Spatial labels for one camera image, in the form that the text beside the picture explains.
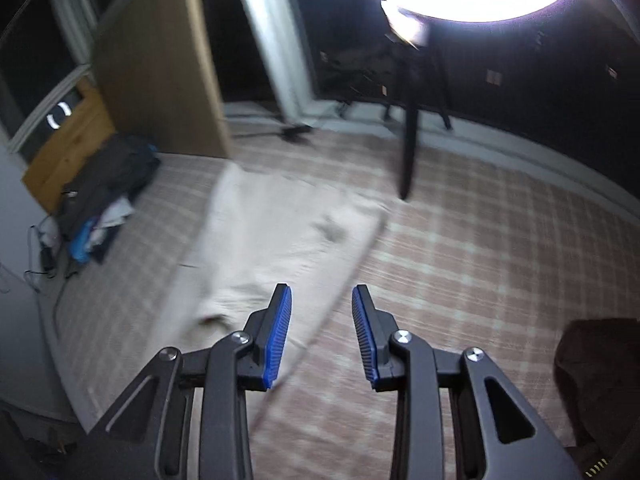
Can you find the dark brown garment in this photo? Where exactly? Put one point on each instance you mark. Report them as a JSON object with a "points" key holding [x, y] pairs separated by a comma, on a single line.
{"points": [[600, 375]]}

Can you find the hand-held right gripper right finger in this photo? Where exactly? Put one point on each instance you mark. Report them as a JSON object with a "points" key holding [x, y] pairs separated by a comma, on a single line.
{"points": [[364, 340]]}

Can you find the cream ribbed knit sweater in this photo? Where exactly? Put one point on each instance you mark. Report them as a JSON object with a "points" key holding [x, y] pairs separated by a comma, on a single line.
{"points": [[280, 240]]}

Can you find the wooden plank headboard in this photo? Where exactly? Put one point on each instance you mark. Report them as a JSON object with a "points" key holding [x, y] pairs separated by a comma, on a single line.
{"points": [[75, 135]]}

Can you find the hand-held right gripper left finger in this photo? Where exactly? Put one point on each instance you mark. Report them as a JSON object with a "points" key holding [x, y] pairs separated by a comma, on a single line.
{"points": [[279, 335]]}

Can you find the white door frame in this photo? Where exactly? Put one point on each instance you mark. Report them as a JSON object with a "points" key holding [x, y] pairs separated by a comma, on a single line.
{"points": [[270, 35]]}

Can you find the black power adapter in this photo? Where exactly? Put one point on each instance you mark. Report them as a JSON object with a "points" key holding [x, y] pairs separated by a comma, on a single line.
{"points": [[47, 256]]}

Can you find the white folded garment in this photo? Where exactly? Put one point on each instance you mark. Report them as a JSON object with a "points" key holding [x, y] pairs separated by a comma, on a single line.
{"points": [[115, 215]]}

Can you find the blue folded garment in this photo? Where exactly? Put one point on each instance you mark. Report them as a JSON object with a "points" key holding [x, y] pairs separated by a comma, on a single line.
{"points": [[80, 247]]}

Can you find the pile of folded clothes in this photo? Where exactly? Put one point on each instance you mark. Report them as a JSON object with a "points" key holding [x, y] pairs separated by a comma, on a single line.
{"points": [[105, 175]]}

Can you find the plywood board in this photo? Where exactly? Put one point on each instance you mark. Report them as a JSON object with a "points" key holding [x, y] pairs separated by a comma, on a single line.
{"points": [[160, 60]]}

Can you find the pink plaid blanket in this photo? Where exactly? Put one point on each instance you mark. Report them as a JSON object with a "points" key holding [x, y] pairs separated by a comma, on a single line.
{"points": [[475, 260]]}

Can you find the long black power strip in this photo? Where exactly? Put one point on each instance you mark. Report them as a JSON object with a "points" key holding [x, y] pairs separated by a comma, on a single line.
{"points": [[295, 132]]}

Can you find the black garment with yellow tag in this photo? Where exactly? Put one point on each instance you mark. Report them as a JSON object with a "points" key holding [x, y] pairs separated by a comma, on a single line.
{"points": [[610, 465]]}

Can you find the black folded garment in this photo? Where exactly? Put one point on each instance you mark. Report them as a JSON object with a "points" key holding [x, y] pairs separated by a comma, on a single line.
{"points": [[106, 251]]}

